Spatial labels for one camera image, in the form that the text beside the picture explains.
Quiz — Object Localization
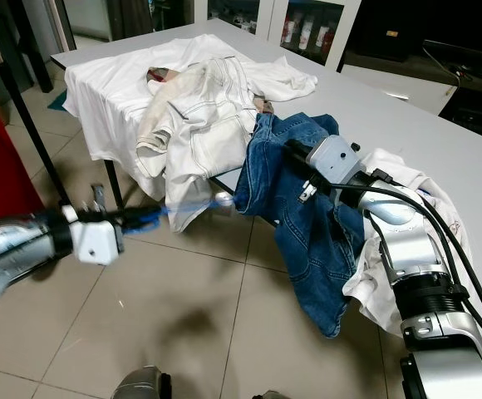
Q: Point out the blue denim jeans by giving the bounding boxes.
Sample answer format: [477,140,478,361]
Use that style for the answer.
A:
[233,112,366,340]

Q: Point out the white printed t-shirt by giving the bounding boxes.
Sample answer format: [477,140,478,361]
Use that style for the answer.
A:
[343,148,475,337]

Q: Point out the white crumpled garment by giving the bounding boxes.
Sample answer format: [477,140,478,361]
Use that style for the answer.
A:
[237,57,318,105]

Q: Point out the cream white jeans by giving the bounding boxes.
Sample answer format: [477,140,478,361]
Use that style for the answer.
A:
[135,57,263,234]

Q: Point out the white table with black legs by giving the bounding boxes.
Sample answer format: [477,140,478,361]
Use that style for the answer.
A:
[50,18,482,367]

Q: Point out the red white bottle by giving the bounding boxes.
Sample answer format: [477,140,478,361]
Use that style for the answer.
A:
[302,20,318,47]
[284,17,300,44]
[320,25,336,54]

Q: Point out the red shirt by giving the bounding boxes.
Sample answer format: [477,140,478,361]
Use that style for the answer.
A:
[0,71,44,246]

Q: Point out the large white draped t-shirt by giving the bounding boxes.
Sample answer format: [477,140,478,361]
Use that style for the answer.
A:
[62,35,234,200]

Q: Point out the black garment rack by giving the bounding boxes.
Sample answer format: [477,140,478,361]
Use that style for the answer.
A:
[0,12,69,219]

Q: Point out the teal floor mat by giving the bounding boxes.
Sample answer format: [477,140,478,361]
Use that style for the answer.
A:
[47,90,67,111]

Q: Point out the white glass-door cabinet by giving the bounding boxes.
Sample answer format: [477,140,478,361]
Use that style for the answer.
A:
[191,0,362,71]

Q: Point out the tall black speaker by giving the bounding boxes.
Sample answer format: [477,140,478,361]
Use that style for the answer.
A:
[341,0,425,59]

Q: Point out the grey robot left leg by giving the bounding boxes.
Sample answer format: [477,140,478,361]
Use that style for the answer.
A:
[112,364,171,399]

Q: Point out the dark TV stand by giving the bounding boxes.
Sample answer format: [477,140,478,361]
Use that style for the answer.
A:
[420,0,482,142]

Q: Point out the grey brown curtain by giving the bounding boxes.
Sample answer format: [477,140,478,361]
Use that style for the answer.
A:
[108,0,152,38]

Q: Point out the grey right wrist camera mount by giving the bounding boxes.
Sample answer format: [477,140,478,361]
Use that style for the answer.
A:
[305,135,362,190]

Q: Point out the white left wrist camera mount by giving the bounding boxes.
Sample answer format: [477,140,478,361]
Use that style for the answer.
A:
[71,218,125,267]

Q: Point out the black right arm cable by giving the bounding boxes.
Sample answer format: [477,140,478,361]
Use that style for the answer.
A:
[366,170,482,358]

